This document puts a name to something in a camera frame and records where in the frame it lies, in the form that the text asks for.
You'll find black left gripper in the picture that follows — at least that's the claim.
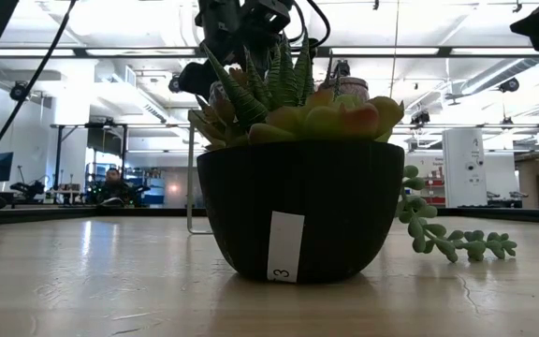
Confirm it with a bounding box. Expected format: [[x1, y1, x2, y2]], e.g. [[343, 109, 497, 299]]
[[179, 0, 274, 98]]

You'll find blue round votive holder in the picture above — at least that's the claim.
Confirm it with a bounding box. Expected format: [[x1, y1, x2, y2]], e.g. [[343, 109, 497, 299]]
[[208, 81, 233, 108]]

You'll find purple round votive holder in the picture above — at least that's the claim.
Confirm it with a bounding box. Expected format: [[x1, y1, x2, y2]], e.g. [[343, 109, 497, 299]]
[[318, 77, 371, 102]]

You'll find succulent plant in black pot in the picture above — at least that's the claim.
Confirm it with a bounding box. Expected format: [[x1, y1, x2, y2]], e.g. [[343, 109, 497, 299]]
[[187, 27, 518, 285]]

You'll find white column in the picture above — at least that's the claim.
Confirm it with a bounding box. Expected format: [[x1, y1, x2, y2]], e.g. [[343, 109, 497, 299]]
[[441, 128, 488, 209]]

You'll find person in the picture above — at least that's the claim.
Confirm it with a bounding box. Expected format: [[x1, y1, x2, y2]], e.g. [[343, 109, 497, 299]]
[[95, 167, 133, 207]]

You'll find red storage shelf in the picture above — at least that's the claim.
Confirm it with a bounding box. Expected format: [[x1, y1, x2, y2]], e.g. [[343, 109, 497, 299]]
[[421, 175, 446, 207]]

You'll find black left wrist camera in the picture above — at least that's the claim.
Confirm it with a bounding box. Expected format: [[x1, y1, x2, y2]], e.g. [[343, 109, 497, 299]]
[[243, 0, 294, 37]]

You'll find black gantry frame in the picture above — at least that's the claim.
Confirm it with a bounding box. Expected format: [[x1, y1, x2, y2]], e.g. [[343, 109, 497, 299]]
[[50, 122, 128, 193]]

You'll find black aluminium table frame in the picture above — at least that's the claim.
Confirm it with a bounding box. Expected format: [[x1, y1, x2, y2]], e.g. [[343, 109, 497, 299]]
[[0, 205, 539, 227]]

